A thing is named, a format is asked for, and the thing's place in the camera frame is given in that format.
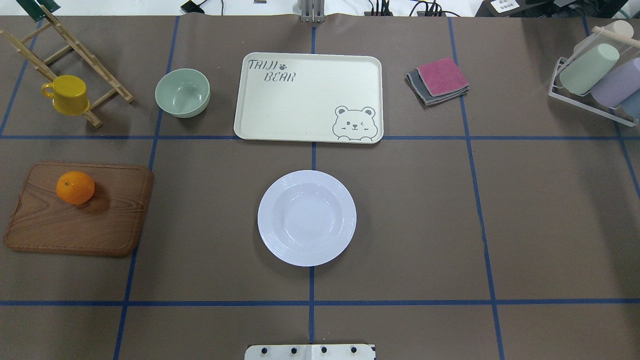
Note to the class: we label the orange fruit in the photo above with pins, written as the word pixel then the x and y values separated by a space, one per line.
pixel 75 187

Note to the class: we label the cream bear tray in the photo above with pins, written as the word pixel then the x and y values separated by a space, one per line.
pixel 310 98

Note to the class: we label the white round plate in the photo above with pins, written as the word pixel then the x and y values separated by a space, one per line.
pixel 307 218

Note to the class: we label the grey cloth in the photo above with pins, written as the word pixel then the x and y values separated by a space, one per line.
pixel 418 86

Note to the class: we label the pink cloth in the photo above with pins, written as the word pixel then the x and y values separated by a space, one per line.
pixel 442 77

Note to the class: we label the green bowl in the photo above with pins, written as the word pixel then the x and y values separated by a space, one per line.
pixel 183 93

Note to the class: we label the wooden cutting board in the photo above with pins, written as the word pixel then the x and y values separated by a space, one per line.
pixel 109 224

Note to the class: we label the yellow mug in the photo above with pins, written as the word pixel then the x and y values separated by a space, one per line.
pixel 68 94

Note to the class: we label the green cup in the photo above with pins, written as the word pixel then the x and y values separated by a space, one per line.
pixel 585 71

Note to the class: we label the purple cup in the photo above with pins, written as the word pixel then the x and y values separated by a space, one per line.
pixel 618 85

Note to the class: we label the beige cup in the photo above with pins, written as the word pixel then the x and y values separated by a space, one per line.
pixel 620 27

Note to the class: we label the blue cup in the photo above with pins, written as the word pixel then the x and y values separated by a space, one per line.
pixel 632 105

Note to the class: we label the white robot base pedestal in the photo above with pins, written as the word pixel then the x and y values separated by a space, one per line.
pixel 347 351

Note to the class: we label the white wire cup rack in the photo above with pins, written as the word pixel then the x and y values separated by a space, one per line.
pixel 586 102

